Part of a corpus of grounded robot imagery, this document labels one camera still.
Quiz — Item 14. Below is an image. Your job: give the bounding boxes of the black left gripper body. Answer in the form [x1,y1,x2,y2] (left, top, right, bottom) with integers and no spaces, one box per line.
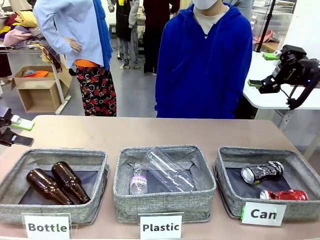
[0,106,13,128]

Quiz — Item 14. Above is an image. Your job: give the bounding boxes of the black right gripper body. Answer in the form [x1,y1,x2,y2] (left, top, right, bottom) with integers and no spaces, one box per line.
[273,44,320,87]

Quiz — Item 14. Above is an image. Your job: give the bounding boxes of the brown glass bottle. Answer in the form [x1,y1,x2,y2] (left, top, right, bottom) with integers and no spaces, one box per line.
[51,161,91,205]
[26,168,75,206]

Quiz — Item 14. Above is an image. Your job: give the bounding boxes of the crushed black can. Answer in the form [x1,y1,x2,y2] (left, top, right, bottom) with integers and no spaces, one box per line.
[240,160,285,185]

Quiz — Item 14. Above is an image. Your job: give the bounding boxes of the crushed red can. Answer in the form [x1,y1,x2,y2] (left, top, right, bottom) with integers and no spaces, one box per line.
[259,189,309,201]

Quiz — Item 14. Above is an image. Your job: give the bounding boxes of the small crushed pink-label bottle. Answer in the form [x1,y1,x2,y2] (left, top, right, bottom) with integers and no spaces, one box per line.
[129,162,149,195]

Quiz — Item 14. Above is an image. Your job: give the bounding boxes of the large clear plastic bottle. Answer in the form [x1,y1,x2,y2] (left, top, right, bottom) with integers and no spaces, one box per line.
[144,147,197,193]

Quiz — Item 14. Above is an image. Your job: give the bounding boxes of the person right forearm blue sleeve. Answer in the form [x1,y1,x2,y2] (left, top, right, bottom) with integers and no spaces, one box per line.
[154,72,177,119]

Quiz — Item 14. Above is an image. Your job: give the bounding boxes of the person left forearm blue sleeve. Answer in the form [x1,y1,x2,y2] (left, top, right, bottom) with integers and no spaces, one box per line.
[218,72,252,120]

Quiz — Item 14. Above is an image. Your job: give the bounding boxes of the grey fabric basket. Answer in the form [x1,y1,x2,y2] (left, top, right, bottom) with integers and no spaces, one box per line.
[0,148,110,225]
[113,144,217,223]
[213,146,320,222]

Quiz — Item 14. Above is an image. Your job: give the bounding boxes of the white Can label sign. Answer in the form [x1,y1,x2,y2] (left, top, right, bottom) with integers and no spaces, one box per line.
[240,201,287,227]

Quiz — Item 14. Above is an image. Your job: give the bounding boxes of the pink cloth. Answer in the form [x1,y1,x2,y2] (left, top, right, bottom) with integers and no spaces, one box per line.
[252,29,279,45]

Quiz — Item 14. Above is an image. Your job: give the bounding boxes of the black tripod pole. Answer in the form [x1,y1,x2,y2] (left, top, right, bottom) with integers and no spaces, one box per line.
[256,0,277,53]

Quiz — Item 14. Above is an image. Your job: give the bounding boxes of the open cardboard box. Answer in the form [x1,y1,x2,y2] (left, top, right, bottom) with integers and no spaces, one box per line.
[11,64,73,113]

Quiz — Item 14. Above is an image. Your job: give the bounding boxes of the clear storage bins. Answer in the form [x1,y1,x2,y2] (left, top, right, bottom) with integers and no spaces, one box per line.
[251,6,294,36]

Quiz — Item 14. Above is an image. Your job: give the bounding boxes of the orange cloth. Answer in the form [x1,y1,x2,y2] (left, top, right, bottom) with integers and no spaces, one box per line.
[22,69,50,78]

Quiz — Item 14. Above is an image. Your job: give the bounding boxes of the person blue hoodie torso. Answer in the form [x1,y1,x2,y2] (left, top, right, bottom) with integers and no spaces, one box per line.
[154,2,253,120]

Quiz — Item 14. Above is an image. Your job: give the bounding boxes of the patterned hanging cloth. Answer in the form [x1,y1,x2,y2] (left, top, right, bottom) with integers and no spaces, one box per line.
[32,43,63,73]

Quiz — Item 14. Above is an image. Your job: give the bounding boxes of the black red floral skirt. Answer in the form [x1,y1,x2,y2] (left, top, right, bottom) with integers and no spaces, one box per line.
[74,64,118,117]

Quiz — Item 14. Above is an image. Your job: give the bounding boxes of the white face mask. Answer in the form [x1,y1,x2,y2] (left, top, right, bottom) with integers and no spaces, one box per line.
[192,0,220,10]

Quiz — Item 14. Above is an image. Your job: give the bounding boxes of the orange garment on mannequin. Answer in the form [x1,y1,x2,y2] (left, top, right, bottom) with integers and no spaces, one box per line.
[74,58,101,68]

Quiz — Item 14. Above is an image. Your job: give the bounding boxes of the pile of colourful clothes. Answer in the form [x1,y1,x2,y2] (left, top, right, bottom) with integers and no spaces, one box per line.
[0,9,46,49]

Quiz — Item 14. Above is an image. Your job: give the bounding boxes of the white Bottle label sign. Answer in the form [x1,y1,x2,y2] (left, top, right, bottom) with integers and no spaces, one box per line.
[21,212,73,240]

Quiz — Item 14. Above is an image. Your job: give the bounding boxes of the beige mannequin hand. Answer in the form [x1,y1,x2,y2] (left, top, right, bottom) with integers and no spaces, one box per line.
[63,37,83,53]

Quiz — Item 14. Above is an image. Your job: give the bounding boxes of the light blue mannequin shirt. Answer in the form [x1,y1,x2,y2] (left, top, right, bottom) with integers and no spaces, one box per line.
[32,0,106,70]

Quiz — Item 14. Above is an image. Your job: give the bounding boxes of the person in dark red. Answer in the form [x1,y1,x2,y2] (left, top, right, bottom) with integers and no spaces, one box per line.
[142,0,181,76]

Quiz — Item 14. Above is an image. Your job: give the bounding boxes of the blue scarf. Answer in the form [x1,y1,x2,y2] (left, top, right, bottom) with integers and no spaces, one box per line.
[92,0,114,72]

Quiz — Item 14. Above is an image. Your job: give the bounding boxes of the white Plastic label sign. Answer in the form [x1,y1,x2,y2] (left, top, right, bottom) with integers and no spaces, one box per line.
[138,212,185,240]

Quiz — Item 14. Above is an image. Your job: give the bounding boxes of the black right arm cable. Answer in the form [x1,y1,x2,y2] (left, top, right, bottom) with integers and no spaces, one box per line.
[279,83,316,111]

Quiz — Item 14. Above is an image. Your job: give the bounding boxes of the white table leg frame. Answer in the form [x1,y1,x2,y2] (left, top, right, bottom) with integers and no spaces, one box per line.
[51,62,72,115]

